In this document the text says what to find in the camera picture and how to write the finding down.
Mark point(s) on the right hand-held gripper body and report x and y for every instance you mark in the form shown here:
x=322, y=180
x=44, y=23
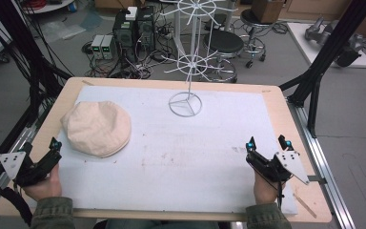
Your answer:
x=274, y=167

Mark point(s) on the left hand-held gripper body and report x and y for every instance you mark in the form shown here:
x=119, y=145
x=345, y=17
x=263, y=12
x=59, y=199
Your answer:
x=28, y=170

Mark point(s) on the beige fabric hat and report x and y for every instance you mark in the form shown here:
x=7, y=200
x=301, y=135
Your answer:
x=97, y=129

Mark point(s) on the person's left hand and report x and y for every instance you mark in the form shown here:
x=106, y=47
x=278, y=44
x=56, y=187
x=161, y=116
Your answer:
x=44, y=187

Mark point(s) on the person's right hand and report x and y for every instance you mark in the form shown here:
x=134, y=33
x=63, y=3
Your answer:
x=265, y=191

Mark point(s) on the thin wooden stick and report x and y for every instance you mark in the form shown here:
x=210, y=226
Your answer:
x=305, y=205

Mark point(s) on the white foam mat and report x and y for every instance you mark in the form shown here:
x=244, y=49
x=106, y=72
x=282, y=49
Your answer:
x=184, y=165

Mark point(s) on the white floor platform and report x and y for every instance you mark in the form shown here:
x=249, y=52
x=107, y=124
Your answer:
x=301, y=41

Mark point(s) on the large black round stool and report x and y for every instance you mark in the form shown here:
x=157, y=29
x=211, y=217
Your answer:
x=224, y=43

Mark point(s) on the grey bench power supply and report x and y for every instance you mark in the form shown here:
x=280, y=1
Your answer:
x=97, y=46
x=107, y=47

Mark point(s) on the small black round stool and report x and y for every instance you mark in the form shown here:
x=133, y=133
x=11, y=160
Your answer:
x=254, y=19

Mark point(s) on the brown cardboard box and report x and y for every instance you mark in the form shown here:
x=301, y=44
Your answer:
x=267, y=10

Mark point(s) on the black computer tower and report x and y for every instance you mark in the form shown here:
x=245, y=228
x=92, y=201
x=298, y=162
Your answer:
x=133, y=31

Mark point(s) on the round white table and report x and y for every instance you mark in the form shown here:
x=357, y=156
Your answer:
x=49, y=5

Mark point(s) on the white box on computer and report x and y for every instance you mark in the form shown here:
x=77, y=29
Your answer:
x=131, y=13

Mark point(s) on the aluminium side rail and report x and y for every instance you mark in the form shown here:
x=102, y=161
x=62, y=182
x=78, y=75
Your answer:
x=324, y=171
x=9, y=149

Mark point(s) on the black metal frame post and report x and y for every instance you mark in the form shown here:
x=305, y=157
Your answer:
x=22, y=47
x=330, y=54

